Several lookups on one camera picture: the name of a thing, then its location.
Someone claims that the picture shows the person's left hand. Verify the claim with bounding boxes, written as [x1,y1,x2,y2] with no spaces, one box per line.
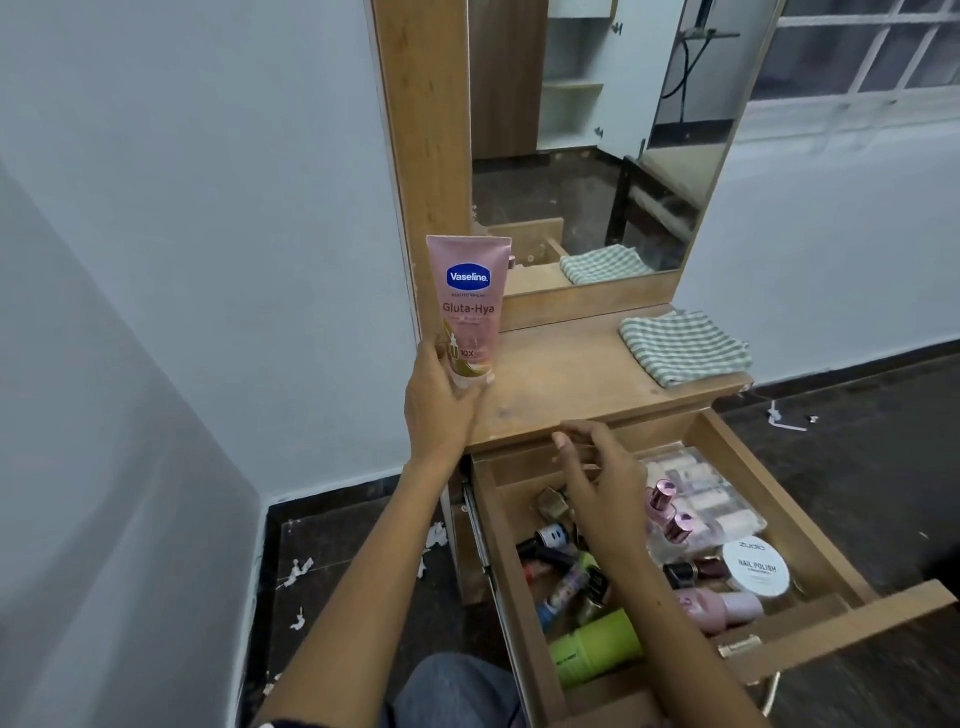
[404,335,496,470]

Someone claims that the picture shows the person's right hand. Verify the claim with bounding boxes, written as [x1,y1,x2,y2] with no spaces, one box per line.
[551,419,652,560]

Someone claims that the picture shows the clear perfume bottle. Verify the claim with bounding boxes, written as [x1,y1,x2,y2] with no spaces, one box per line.
[646,479,680,538]

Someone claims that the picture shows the gold nail polish bottle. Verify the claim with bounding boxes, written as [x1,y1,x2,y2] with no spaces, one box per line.
[533,485,571,523]

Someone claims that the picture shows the white capped nail polish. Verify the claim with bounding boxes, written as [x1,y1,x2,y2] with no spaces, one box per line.
[515,523,575,558]

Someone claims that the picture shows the pink perfume bottle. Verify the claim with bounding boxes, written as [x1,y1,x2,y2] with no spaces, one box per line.
[652,512,703,568]

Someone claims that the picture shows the clear box of mini bottles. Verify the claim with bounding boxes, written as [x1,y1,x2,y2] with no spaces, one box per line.
[637,443,768,564]

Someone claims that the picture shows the maroon nail polish bottle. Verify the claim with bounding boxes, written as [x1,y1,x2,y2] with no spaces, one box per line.
[663,558,733,590]

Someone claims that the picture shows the pink Vaseline lotion tube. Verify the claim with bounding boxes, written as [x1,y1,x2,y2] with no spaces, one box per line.
[425,234,514,389]

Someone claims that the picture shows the green cylindrical stick container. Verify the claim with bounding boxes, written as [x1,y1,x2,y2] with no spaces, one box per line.
[547,608,646,691]

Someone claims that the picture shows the pink bottle with white cap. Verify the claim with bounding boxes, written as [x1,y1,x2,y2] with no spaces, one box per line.
[671,587,766,637]

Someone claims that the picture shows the white round jar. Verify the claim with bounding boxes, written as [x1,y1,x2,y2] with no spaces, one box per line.
[721,536,793,601]

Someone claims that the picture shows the wooden drawer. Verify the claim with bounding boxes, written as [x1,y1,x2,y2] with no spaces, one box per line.
[461,408,960,728]

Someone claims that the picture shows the person's right forearm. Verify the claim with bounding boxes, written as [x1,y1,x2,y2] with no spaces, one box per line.
[599,524,774,728]

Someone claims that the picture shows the person's left forearm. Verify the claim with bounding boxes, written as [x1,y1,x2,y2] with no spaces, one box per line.
[254,449,470,728]

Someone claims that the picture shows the person's grey jeans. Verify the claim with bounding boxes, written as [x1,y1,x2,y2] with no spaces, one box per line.
[393,652,526,728]

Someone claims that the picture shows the torn white paper pile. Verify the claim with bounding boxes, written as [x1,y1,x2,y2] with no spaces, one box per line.
[416,521,451,583]

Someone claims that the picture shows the wooden dressing table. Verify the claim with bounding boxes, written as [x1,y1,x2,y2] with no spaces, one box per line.
[367,0,789,609]

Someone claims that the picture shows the green checked cloth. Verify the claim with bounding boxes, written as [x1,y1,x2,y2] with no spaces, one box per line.
[618,308,754,390]

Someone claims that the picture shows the dressing table mirror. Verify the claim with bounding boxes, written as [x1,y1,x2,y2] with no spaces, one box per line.
[468,0,785,298]

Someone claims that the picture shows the white barred window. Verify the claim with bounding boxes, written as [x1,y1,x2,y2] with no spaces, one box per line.
[742,0,960,144]

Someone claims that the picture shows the metal drawer rail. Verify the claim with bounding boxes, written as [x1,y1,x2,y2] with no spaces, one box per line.
[461,479,496,579]

